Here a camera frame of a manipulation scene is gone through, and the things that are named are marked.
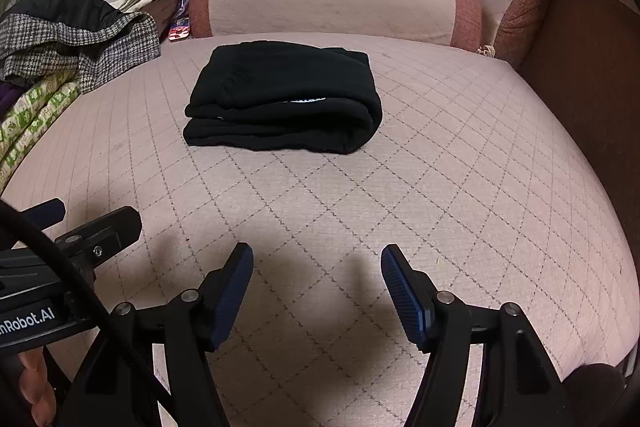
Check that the green patterned blanket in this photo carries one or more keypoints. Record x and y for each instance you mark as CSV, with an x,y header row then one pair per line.
x,y
35,112

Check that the pink quilted sofa seat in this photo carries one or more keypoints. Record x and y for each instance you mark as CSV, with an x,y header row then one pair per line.
x,y
400,207

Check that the brown sofa armrest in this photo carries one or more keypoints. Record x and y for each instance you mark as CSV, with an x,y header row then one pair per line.
x,y
590,82

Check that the black garment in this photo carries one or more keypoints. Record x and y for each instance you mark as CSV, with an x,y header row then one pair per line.
x,y
65,7

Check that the colourful packet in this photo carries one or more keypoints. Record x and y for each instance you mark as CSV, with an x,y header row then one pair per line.
x,y
180,24

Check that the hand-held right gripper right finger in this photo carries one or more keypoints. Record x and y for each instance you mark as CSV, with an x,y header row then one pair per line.
x,y
405,302

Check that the person's left hand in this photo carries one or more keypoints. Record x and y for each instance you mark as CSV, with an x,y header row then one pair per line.
x,y
37,387

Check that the pink and brown bolster cushion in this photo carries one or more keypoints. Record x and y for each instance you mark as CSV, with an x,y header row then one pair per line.
x,y
325,7

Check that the purple cloth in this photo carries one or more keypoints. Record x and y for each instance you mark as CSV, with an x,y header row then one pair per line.
x,y
7,99

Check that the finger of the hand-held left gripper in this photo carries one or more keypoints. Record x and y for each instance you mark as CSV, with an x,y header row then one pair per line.
x,y
112,227
47,212

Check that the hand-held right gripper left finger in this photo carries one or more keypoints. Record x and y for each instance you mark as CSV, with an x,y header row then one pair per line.
x,y
232,297

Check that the black pants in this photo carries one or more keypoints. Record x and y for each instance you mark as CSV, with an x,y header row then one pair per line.
x,y
280,107

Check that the pink and brown side cushion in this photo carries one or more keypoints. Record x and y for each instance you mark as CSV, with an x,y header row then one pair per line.
x,y
515,2

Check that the houndstooth garment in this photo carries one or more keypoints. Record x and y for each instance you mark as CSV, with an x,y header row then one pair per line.
x,y
100,49

